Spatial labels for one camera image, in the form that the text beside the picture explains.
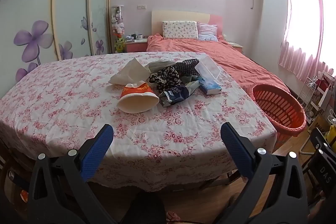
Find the clear plastic box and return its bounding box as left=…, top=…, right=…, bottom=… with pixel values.
left=194, top=55, right=221, bottom=80

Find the white paper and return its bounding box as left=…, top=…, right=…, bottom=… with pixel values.
left=109, top=57, right=151, bottom=85

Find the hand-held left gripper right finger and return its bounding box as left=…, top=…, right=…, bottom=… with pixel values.
left=220, top=122, right=310, bottom=224

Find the pink curtain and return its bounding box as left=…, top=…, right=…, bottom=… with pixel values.
left=322, top=0, right=336, bottom=75
left=278, top=0, right=327, bottom=77

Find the yellow plush toy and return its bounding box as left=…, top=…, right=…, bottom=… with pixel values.
left=115, top=37, right=125, bottom=54

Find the black dotted cloth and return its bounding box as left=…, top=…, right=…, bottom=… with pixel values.
left=175, top=59, right=202, bottom=76

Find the cream pink bed headboard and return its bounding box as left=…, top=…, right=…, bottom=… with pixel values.
left=151, top=10, right=223, bottom=39

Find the white wire rack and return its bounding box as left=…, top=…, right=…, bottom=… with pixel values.
left=299, top=76, right=319, bottom=111

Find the pink striped pillow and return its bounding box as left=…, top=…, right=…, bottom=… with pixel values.
left=197, top=22, right=219, bottom=42

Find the wardrobe with flower print doors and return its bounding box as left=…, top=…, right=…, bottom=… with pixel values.
left=0, top=0, right=111, bottom=90

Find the clear column of plush toys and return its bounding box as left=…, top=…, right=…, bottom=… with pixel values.
left=111, top=5, right=126, bottom=42

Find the floral pillow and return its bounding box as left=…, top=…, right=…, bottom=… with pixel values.
left=162, top=21, right=199, bottom=40

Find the blue snack bag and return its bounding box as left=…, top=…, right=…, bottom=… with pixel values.
left=159, top=82, right=201, bottom=107

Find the pink nightstand with mug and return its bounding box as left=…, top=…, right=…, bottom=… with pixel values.
left=125, top=38, right=149, bottom=53

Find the orange white paper bowl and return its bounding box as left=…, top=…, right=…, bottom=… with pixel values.
left=117, top=82, right=160, bottom=113

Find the blue tissue pack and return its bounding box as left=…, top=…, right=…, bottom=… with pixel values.
left=198, top=77, right=222, bottom=95

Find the white metal tube frame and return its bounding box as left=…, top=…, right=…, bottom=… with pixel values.
left=300, top=139, right=313, bottom=156

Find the bed with salmon cover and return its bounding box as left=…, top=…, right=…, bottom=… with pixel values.
left=146, top=33, right=290, bottom=94

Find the orange plastic laundry basket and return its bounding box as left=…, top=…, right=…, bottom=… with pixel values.
left=252, top=84, right=307, bottom=141

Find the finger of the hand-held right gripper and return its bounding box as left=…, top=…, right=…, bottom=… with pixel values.
left=308, top=149, right=336, bottom=189
left=310, top=128, right=336, bottom=155

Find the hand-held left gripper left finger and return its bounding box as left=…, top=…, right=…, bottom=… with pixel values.
left=28, top=124, right=114, bottom=224

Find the table with floral cloth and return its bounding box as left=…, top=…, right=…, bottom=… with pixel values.
left=0, top=52, right=278, bottom=191

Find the black floral cloth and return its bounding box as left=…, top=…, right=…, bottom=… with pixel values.
left=148, top=67, right=183, bottom=92

